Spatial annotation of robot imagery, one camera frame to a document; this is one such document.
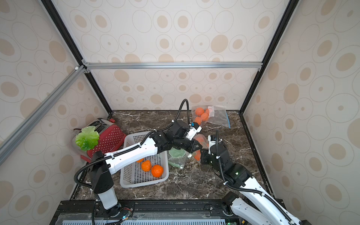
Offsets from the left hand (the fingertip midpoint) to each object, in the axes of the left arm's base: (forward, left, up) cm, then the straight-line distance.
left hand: (206, 148), depth 70 cm
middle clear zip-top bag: (+42, -15, -21) cm, 49 cm away
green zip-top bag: (+5, +15, -21) cm, 27 cm away
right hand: (+2, -1, -4) cm, 4 cm away
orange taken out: (-1, +33, -18) cm, 38 cm away
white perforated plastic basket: (-6, +42, -24) cm, 48 cm away
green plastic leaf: (+8, +65, -4) cm, 65 cm away
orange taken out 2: (-5, +26, -17) cm, 32 cm away
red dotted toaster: (+14, +57, -12) cm, 60 cm away
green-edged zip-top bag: (+5, 0, -2) cm, 6 cm away
